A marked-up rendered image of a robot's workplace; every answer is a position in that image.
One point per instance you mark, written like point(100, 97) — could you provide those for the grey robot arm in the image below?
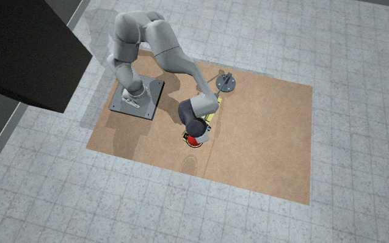
point(142, 26)

